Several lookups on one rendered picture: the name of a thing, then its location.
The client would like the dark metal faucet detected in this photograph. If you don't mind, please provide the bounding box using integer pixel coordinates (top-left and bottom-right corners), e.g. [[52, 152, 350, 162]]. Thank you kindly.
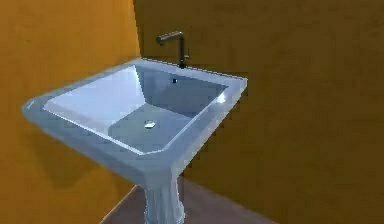
[[156, 30, 191, 70]]

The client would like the white pedestal sink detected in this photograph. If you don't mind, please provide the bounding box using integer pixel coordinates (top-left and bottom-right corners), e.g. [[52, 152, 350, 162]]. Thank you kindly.
[[21, 57, 249, 224]]

